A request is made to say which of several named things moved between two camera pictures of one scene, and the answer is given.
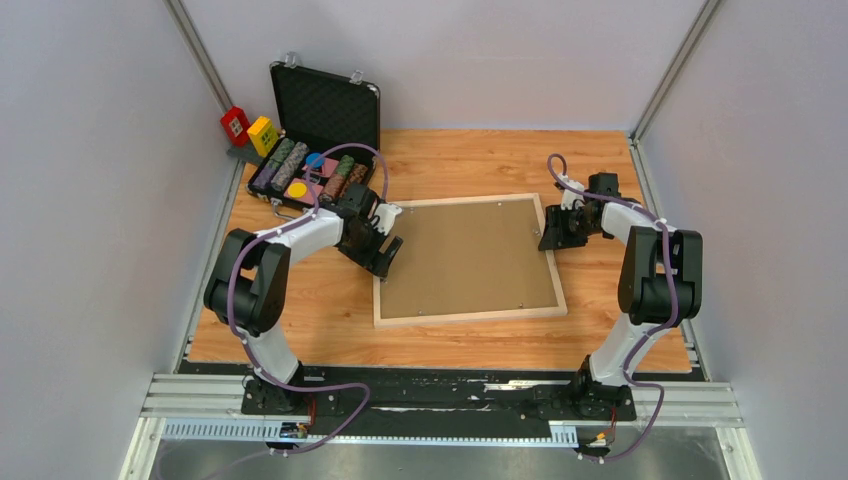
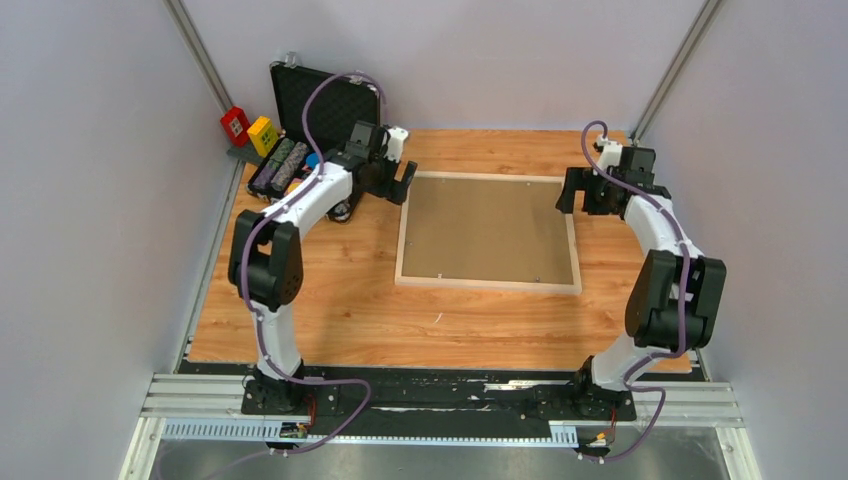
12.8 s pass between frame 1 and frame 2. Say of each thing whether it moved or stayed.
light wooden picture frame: moved
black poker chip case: stayed
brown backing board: moved
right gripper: moved
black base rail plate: stayed
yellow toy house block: stayed
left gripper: moved
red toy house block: stayed
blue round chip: stayed
